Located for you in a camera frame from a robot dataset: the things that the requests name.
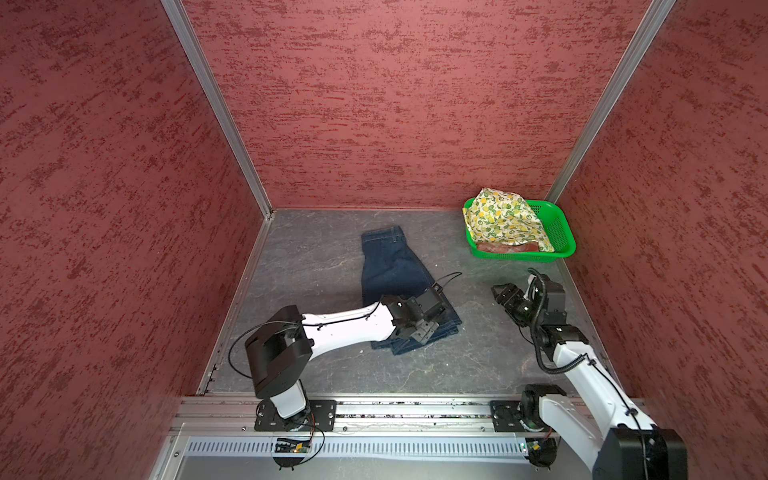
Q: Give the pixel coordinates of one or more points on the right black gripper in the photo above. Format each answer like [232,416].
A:
[507,303]

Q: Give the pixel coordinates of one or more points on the right aluminium corner post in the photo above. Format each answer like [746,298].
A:
[647,30]

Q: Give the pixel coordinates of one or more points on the aluminium corner post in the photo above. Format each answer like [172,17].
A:
[647,30]
[193,50]

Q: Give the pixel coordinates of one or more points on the slotted cable duct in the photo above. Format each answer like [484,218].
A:
[482,449]

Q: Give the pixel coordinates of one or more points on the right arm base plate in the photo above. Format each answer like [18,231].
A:
[518,416]

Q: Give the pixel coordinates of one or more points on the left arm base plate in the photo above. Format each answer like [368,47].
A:
[318,415]

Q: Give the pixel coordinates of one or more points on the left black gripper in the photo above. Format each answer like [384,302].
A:
[425,331]

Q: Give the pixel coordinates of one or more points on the left aluminium corner post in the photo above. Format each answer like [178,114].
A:
[193,50]

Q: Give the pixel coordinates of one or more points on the yellow floral skirt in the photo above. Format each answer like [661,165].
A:
[497,216]

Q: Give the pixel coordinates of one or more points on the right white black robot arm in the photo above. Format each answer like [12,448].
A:
[615,439]

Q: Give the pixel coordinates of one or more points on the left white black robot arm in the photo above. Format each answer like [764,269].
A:
[279,350]

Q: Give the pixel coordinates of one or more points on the right base connector board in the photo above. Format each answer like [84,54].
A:
[542,453]

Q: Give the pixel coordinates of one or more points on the aluminium front rail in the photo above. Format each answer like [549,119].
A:
[415,415]

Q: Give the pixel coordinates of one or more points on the base connector board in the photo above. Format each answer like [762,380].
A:
[542,453]
[289,453]

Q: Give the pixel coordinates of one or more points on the reddish brown skirt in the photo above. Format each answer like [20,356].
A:
[502,248]

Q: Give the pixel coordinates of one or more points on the left base connector board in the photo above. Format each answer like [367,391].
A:
[289,453]

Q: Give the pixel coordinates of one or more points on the green plastic basket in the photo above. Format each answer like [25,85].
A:
[556,227]

